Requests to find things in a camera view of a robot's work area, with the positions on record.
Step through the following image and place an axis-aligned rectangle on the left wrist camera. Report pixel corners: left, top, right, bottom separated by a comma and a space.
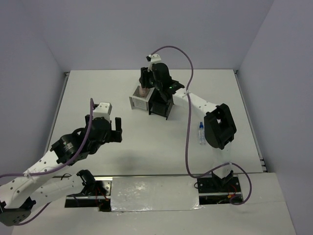
92, 102, 112, 122

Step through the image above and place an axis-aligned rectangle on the clear blue-capped spray bottle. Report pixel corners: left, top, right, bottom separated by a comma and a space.
199, 122, 206, 145

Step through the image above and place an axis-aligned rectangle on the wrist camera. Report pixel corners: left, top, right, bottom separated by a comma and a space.
146, 54, 161, 72
92, 102, 112, 122

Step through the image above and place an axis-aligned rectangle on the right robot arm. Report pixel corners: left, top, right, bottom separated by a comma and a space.
139, 63, 237, 191

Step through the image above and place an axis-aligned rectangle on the pink-capped marker tube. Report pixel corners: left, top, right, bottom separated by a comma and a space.
138, 86, 150, 97

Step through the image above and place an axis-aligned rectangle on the silver foil sheet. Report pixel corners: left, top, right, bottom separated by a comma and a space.
111, 176, 202, 212

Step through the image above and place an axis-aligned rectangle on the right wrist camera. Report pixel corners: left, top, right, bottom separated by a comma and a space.
146, 54, 161, 72

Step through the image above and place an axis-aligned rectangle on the white slatted pen holder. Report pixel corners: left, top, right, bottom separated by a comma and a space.
129, 84, 154, 112

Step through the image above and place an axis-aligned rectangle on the black slatted pen holder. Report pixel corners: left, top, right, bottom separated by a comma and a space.
148, 89, 174, 120

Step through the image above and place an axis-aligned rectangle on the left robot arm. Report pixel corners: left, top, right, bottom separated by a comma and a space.
0, 115, 122, 227

